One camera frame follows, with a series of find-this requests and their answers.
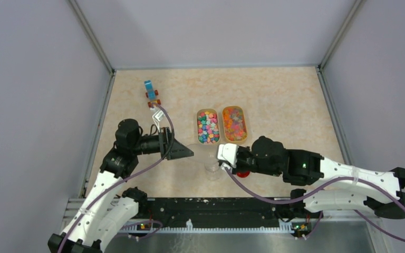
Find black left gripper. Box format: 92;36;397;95
132;126;194;160

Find clear plastic scoop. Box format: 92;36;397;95
187;143;218;164

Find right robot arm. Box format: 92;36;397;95
218;136;405;219

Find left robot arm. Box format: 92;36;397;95
47;119;194;252

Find beige tray translucent candies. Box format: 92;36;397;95
222;106;248;144

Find beige tray opaque candies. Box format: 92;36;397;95
196;109;220;144

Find red jar lid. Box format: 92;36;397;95
236;171;250;178

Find clear plastic jar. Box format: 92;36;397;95
204;160;221;181

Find blue toy car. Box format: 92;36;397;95
144;80;161;109

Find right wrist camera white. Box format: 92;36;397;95
217;143;239;170

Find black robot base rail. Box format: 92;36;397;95
135;198;320;228

